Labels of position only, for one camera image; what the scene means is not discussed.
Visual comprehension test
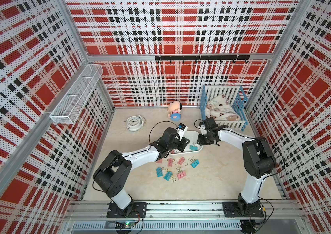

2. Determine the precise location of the white plastic storage box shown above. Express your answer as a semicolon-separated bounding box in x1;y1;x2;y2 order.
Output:
170;131;203;156

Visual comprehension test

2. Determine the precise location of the teal binder clip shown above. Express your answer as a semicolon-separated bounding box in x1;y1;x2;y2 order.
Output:
189;142;199;151
189;157;200;168
156;167;164;177
163;170;176;182

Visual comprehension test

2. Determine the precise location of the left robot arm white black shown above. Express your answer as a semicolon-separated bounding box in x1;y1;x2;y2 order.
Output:
93;124;190;210

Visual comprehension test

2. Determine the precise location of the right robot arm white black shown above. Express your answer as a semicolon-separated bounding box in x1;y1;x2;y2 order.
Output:
197;126;276;205

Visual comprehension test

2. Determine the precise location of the printed crib blanket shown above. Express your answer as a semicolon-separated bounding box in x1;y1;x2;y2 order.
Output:
204;94;241;121

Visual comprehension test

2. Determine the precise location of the pink baby doll toy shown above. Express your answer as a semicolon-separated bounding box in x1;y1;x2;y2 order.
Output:
167;101;182;121

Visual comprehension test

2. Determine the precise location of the blue white toy crib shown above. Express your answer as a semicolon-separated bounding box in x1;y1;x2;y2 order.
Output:
200;85;248;131

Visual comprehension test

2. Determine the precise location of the white alarm clock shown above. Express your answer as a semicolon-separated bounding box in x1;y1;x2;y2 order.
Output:
126;115;146;132

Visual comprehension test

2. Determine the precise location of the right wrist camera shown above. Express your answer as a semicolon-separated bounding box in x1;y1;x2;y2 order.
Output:
202;117;219;132

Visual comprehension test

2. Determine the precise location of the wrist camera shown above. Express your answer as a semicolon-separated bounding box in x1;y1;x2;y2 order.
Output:
177;123;188;141
202;117;219;132

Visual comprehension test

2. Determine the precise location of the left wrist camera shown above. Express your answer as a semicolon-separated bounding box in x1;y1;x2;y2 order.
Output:
177;123;188;141

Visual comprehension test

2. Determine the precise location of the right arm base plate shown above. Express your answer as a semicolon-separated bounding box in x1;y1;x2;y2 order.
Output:
222;200;265;217

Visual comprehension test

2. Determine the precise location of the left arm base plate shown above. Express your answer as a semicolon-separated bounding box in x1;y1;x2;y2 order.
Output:
106;202;147;218

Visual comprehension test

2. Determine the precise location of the black hook rail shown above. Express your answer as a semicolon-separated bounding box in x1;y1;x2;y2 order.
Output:
155;55;250;62

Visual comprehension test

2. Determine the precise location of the aluminium front rail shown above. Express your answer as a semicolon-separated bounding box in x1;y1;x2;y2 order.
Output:
65;200;305;221

